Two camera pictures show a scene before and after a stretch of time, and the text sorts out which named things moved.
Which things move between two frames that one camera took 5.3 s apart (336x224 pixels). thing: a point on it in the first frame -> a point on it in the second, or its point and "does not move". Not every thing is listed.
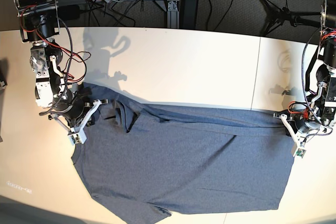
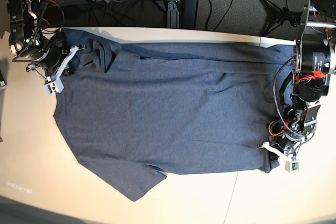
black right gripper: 73,107 -> 52,56
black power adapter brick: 188,11 does not move
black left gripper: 308,122 -> 281,141
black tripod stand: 278,15 does not move
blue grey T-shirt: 146,162 -> 137,112
